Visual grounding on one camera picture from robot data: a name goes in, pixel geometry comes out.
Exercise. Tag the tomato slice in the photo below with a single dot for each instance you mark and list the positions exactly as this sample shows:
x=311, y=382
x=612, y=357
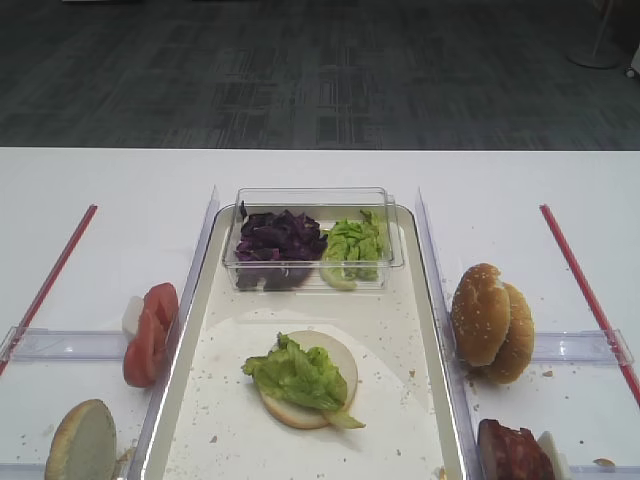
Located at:
x=162, y=300
x=146, y=353

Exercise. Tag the green lettuce pile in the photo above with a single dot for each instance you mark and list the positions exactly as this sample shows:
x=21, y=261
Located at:
x=351, y=241

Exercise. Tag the green lettuce leaf on bun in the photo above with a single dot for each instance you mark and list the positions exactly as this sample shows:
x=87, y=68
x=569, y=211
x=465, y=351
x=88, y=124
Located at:
x=300, y=375

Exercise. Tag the brown meat patty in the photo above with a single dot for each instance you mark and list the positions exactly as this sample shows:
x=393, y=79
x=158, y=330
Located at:
x=510, y=454

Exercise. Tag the clear plastic container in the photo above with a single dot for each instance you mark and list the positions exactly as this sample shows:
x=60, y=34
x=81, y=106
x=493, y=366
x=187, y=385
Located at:
x=326, y=206

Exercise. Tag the purple cabbage pile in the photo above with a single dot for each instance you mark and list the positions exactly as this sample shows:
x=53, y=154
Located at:
x=277, y=237

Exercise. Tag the bottom bun slice on tray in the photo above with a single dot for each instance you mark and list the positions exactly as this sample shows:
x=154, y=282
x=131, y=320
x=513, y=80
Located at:
x=345, y=365

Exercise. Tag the front sesame bun top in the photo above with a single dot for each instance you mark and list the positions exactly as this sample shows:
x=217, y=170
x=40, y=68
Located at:
x=480, y=314

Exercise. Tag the sesame bun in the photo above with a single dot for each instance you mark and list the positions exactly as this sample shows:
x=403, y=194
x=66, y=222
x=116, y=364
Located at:
x=480, y=314
x=516, y=351

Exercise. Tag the clear right long divider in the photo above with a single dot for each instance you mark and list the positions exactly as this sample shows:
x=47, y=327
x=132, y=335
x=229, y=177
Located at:
x=461, y=456

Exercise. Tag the clear long divider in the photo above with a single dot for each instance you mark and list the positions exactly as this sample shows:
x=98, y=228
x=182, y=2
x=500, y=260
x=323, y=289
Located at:
x=187, y=280
x=461, y=456

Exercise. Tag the white onion slice left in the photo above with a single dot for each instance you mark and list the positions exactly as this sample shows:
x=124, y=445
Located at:
x=130, y=319

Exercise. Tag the white onion slice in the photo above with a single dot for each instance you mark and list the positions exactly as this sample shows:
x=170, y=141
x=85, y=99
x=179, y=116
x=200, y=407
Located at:
x=130, y=319
x=557, y=459

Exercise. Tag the white metal tray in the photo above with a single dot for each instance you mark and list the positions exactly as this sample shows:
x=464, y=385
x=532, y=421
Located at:
x=212, y=423

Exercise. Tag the rear sesame bun top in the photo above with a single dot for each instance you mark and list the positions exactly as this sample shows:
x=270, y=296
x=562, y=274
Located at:
x=516, y=351

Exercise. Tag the right red tape strip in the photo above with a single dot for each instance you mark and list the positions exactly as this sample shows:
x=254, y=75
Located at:
x=585, y=290

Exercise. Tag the clear right cross divider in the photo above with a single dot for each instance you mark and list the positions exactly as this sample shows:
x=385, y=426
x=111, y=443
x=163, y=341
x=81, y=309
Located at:
x=595, y=347

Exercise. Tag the clear cross divider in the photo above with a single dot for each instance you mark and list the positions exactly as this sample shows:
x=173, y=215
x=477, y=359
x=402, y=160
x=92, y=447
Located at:
x=39, y=344
x=595, y=347

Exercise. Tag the clear left long divider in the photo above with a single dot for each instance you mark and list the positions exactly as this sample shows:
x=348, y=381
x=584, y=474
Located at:
x=187, y=280

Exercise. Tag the clear left cross divider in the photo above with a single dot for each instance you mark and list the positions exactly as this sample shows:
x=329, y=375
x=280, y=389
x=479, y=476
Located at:
x=39, y=344

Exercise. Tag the upright bun half left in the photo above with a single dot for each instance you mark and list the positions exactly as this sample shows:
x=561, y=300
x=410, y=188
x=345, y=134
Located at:
x=84, y=444

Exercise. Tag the white onion slice right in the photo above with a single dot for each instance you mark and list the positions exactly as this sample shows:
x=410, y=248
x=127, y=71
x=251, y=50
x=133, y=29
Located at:
x=557, y=459

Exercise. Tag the clear lower right divider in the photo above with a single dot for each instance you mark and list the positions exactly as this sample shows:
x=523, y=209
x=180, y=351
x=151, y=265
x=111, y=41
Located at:
x=599, y=472

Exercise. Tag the clear lower left divider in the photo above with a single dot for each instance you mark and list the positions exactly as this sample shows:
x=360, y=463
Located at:
x=22, y=471

